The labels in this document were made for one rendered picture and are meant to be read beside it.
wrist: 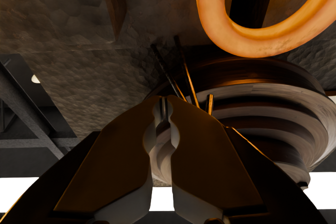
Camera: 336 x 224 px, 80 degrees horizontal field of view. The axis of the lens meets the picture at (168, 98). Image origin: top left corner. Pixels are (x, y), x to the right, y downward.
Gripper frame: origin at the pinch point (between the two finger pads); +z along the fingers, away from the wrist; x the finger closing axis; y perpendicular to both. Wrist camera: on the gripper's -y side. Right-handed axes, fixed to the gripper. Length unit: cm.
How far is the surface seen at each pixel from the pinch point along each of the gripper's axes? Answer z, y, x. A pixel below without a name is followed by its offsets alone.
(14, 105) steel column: 349, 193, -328
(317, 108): 19.7, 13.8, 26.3
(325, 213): 353, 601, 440
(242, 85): 18.1, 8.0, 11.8
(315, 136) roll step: 20.1, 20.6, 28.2
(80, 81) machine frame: 36.5, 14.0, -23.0
